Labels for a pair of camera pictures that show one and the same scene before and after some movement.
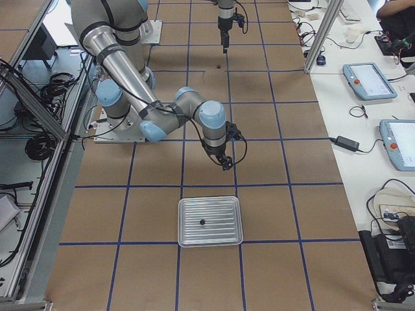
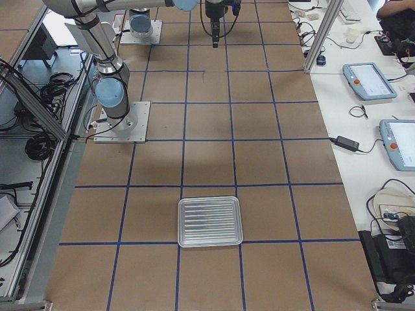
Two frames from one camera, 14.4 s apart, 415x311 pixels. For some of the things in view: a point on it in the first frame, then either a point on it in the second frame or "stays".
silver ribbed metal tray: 205,221 stays
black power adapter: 347,143 stays
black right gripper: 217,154 to 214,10
